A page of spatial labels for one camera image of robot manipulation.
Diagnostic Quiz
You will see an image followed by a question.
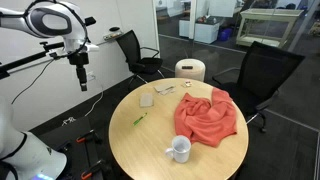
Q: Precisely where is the white cylindrical stool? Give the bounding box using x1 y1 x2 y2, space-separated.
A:
174 58 206 83

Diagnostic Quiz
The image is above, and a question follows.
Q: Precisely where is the white wall socket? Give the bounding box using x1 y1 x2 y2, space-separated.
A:
86 71 97 83

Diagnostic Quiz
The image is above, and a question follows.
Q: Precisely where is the white power cable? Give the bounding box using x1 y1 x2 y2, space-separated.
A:
61 79 105 127

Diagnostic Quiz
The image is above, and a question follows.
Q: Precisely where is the white ceramic mug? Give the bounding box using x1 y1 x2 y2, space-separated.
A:
164 134 192 164

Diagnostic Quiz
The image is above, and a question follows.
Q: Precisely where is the whiteboard tray with eraser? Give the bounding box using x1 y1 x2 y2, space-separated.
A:
102 26 125 42

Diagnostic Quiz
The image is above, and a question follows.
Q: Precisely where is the pale wooden glass cabinet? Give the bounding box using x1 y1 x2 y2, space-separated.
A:
235 7 305 49

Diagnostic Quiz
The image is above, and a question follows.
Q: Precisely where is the white low cabinet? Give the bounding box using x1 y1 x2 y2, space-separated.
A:
178 15 225 45

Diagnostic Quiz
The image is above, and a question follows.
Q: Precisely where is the green pen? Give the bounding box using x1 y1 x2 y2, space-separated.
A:
132 112 148 127

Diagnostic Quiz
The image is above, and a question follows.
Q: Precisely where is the black camera boom rod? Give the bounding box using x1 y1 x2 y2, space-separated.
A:
0 41 66 81

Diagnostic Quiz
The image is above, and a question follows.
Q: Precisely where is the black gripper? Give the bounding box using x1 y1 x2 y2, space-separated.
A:
67 51 90 93

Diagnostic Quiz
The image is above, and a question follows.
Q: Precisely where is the small red white box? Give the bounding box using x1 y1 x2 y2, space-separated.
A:
181 79 193 89

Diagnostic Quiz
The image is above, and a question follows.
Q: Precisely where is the thin black hanging cable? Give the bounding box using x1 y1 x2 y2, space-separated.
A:
11 59 55 105

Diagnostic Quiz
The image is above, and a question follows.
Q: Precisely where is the grey rectangular pad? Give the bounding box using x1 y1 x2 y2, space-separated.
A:
139 92 155 108

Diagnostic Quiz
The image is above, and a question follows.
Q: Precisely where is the orange black clamp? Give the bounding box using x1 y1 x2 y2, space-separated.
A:
80 159 114 180
75 129 103 145

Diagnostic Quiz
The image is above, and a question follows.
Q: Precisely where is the blue bin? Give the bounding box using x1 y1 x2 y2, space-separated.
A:
217 27 234 43

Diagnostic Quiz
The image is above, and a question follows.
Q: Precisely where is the orange cloth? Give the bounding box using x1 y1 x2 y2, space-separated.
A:
173 87 239 148

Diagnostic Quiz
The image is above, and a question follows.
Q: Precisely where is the grey flat cloth piece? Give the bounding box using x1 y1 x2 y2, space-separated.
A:
153 82 177 96

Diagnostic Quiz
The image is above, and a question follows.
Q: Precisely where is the black mesh office chair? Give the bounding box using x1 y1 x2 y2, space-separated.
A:
115 29 165 90
211 40 306 134

